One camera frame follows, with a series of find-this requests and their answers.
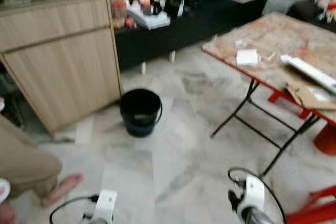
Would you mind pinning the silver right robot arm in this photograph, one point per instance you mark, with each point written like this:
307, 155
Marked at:
254, 217

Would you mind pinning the red plastic stool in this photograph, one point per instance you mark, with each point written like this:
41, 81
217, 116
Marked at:
315, 213

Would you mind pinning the brown cardboard envelope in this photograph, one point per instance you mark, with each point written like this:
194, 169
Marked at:
310, 98

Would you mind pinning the black plastic bucket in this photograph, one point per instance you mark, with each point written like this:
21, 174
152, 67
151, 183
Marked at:
140, 109

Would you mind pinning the small white box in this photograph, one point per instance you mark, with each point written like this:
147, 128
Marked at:
247, 57

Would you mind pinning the long white box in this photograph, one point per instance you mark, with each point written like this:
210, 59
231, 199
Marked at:
310, 72

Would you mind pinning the clear plastic sheet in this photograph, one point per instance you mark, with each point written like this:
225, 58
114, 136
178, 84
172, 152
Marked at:
252, 43

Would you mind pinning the person bare foot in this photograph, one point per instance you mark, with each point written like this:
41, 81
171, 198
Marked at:
65, 187

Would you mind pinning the marble top folding table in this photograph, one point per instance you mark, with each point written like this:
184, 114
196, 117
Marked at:
294, 32

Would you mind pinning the black low TV console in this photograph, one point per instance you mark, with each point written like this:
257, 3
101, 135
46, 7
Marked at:
210, 22

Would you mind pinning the black sofa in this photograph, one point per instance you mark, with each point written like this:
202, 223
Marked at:
302, 14

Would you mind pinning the white book stack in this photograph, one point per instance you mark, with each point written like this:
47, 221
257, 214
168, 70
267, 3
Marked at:
149, 19

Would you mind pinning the small white card stand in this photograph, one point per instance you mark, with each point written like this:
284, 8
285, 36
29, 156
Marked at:
175, 9

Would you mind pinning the small red ball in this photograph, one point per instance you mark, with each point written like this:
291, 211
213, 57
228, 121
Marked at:
130, 23

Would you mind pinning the person leg khaki trousers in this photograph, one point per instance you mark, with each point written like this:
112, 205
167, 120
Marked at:
26, 166

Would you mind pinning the yellow red doll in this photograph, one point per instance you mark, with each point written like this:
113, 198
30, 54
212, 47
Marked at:
144, 1

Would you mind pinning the cartoon plush pillow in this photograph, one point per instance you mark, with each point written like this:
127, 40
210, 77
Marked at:
326, 1

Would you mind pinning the light wooden cabinet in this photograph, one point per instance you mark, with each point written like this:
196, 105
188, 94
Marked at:
58, 61

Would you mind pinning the large red lid jar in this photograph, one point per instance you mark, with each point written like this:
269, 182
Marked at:
116, 3

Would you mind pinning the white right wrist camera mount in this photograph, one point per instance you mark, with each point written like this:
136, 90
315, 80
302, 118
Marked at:
253, 192

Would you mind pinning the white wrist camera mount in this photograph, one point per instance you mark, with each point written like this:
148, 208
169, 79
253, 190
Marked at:
106, 205
253, 192

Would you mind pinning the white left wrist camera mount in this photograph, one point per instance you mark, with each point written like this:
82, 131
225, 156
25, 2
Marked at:
106, 205

